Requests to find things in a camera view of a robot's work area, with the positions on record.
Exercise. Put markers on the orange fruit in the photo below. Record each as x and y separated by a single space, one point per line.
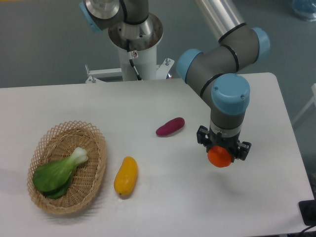
219 156

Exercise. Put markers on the purple sweet potato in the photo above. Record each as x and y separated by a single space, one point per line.
171 127

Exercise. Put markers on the green bok choy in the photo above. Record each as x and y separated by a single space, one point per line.
54 178

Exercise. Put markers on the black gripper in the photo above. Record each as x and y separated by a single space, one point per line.
224 138

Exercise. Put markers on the black device at table edge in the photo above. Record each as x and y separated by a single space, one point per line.
308 211

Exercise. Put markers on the blue bag in corner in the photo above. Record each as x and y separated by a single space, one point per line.
305 9

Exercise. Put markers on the yellow mango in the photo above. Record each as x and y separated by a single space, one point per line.
126 177

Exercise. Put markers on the woven wicker basket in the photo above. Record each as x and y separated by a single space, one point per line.
58 143

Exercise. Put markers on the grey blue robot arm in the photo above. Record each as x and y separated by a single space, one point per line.
212 76

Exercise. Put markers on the white frame at right edge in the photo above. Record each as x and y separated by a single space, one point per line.
307 108

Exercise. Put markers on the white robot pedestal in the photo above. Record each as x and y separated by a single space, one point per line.
137 52

